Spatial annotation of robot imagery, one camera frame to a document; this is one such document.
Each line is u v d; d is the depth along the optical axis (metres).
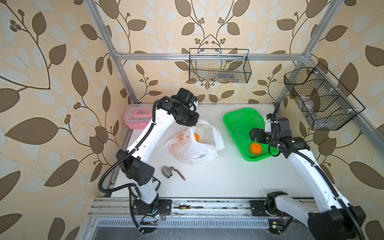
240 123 1.09
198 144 0.72
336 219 0.37
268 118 0.71
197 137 0.98
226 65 0.97
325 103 0.73
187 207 0.74
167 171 0.83
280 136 0.57
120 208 0.76
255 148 0.89
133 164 0.43
